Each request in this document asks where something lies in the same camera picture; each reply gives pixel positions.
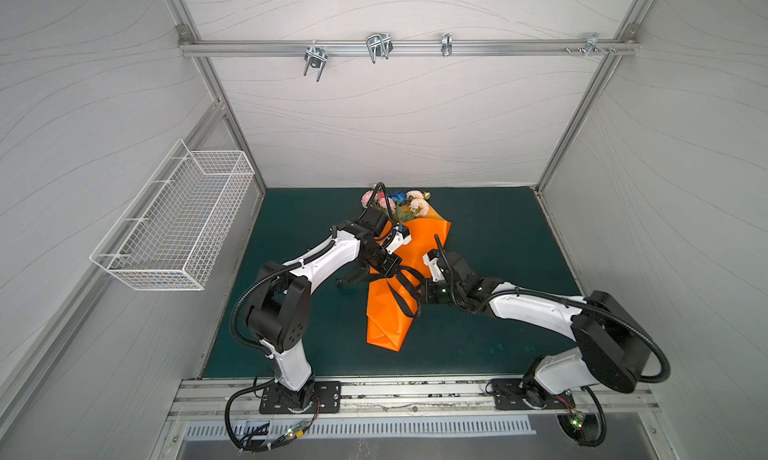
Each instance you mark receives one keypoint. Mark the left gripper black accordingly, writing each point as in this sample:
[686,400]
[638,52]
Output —
[389,265]

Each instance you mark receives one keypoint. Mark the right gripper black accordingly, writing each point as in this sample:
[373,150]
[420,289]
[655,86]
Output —
[426,290]

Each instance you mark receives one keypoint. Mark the orange wrapping paper sheet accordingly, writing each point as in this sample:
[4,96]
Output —
[393,303]

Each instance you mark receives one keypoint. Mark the blue fake rose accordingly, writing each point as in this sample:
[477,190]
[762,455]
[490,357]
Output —
[397,199]

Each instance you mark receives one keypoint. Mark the peach fake flower spray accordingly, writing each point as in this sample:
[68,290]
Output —
[416,204]

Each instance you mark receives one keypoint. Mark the pink fake flower spray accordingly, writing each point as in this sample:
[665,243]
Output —
[370,199]

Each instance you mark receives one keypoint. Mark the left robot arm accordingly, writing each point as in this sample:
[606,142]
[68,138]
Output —
[273,314]

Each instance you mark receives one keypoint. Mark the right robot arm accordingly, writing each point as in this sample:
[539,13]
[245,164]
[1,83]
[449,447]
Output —
[610,347]

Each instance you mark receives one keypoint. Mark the white vent grille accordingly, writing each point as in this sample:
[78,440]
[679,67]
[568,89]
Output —
[332,427]

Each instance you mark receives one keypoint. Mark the left metal u-bolt clamp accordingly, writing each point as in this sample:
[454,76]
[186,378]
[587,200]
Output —
[315,59]

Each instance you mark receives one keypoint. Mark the metal u-bolt clamp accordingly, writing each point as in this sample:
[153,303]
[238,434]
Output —
[379,46]
[315,59]

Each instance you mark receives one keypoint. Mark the middle metal u-bolt clamp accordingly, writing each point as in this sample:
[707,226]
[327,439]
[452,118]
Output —
[379,46]

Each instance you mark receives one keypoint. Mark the right metal bolt clamp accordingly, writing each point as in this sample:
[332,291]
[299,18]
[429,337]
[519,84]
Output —
[591,47]

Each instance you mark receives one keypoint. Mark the aluminium top crossbar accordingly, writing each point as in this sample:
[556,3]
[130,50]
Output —
[401,48]

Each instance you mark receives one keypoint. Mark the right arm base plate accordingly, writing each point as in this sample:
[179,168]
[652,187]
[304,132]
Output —
[510,394]

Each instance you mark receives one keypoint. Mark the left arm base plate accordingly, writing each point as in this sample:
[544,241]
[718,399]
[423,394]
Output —
[315,396]

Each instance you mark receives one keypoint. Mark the white wire basket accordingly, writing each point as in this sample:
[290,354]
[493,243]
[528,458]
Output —
[170,235]

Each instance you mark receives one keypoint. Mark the small metal bracket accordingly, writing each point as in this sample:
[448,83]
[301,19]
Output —
[446,45]

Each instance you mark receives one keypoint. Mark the aluminium front rail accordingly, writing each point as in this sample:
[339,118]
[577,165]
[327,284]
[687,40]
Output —
[398,396]

